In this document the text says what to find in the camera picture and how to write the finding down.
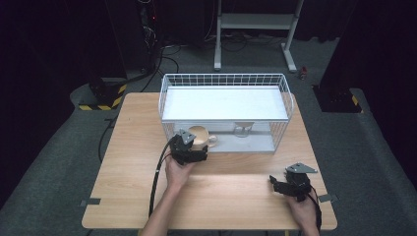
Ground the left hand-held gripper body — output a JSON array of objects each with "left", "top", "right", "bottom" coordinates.
[{"left": 168, "top": 128, "right": 209, "bottom": 166}]

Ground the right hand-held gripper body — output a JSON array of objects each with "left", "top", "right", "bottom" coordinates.
[{"left": 282, "top": 162, "right": 319, "bottom": 203}]

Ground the white cup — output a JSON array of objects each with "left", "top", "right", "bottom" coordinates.
[{"left": 188, "top": 125, "right": 218, "bottom": 152}]

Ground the white wire shelf rack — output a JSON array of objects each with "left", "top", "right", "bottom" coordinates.
[{"left": 157, "top": 72, "right": 295, "bottom": 154}]

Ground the person's left hand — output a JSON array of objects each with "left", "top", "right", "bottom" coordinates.
[{"left": 164, "top": 153, "right": 197, "bottom": 195}]

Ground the person's right hand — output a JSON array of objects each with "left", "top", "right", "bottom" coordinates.
[{"left": 286, "top": 191, "right": 322, "bottom": 231}]

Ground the grey tape piece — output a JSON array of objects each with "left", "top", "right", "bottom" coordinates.
[
  {"left": 318, "top": 193, "right": 339, "bottom": 204},
  {"left": 80, "top": 198, "right": 102, "bottom": 207}
]

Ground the black yellow striped stand base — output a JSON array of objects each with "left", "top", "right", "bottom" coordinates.
[
  {"left": 312, "top": 84, "right": 365, "bottom": 114},
  {"left": 78, "top": 77, "right": 128, "bottom": 112}
]

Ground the white metal stand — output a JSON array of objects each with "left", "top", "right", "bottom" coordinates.
[{"left": 212, "top": 0, "right": 305, "bottom": 74}]

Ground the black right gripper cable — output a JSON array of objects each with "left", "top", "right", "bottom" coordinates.
[{"left": 308, "top": 184, "right": 324, "bottom": 233}]

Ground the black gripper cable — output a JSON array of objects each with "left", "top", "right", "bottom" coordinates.
[
  {"left": 308, "top": 184, "right": 324, "bottom": 233},
  {"left": 148, "top": 139, "right": 179, "bottom": 219}
]

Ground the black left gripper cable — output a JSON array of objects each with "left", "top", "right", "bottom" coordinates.
[{"left": 148, "top": 139, "right": 179, "bottom": 219}]

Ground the thin black floor cable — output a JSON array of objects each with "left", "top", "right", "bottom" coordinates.
[{"left": 97, "top": 117, "right": 118, "bottom": 163}]

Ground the bundle of floor cables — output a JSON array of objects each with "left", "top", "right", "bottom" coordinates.
[{"left": 163, "top": 29, "right": 287, "bottom": 53}]

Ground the dark equipment rack with wires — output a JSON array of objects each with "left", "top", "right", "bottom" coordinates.
[{"left": 135, "top": 0, "right": 165, "bottom": 74}]

